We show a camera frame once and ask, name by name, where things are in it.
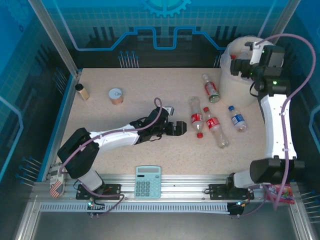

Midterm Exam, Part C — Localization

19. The can with flag print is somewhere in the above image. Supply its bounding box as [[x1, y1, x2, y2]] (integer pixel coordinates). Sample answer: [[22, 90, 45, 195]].
[[48, 162, 67, 198]]

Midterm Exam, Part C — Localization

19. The cola bottle with red label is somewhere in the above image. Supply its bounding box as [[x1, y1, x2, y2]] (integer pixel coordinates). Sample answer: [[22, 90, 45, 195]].
[[188, 96, 205, 139], [202, 106, 230, 149]]

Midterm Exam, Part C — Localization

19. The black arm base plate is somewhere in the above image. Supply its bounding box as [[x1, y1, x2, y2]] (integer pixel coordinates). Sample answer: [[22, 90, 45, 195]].
[[76, 183, 123, 201], [208, 183, 255, 201]]

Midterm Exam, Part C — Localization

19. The white plastic bin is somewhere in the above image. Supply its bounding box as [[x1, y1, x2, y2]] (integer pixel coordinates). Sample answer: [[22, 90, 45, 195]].
[[219, 35, 266, 108]]

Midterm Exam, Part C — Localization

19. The white slotted cable duct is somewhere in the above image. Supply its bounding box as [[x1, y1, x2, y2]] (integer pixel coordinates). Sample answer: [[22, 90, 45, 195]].
[[39, 201, 232, 214]]

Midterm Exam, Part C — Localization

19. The black controller board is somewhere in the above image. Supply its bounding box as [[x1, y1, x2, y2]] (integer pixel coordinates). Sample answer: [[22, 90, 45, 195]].
[[86, 199, 106, 219], [228, 199, 251, 219]]

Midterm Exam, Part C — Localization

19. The small jar with black cap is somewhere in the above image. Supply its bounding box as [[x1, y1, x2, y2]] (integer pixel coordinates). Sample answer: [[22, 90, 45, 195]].
[[74, 83, 90, 101]]

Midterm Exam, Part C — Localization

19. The purple candy bag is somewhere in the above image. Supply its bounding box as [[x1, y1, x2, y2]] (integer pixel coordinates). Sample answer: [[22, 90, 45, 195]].
[[263, 183, 296, 205]]

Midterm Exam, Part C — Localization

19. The red-labelled bottle green base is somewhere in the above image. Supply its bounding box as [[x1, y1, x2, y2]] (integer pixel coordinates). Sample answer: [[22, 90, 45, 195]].
[[202, 73, 221, 104]]

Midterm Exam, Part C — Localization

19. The tin can with pull tab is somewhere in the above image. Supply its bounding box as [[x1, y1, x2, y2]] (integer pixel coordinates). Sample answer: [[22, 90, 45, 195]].
[[108, 88, 125, 106]]

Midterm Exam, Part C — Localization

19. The blue-capped bottle blue label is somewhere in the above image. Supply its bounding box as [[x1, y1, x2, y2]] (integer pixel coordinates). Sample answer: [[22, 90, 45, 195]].
[[227, 105, 249, 133]]

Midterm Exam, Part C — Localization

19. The blue table side rail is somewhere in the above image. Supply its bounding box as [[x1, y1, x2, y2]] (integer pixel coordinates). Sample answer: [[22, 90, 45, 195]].
[[37, 71, 83, 183]]

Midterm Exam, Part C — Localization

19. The light blue calculator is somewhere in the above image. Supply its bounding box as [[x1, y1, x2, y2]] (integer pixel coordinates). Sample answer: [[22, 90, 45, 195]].
[[134, 165, 162, 199]]

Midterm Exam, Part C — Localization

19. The clear plastic bin liner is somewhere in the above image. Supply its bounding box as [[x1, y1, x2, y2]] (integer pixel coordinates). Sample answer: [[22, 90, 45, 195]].
[[219, 47, 256, 82]]

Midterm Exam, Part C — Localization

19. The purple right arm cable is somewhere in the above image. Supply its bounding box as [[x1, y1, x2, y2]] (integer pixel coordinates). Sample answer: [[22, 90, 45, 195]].
[[229, 33, 316, 219]]

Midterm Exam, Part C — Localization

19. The aluminium frame post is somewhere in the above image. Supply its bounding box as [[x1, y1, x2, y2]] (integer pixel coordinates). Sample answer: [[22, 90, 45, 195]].
[[258, 0, 301, 41], [27, 0, 82, 77]]

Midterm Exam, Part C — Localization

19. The aluminium mounting rail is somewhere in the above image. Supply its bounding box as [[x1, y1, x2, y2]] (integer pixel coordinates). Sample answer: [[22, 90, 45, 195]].
[[33, 173, 267, 204]]

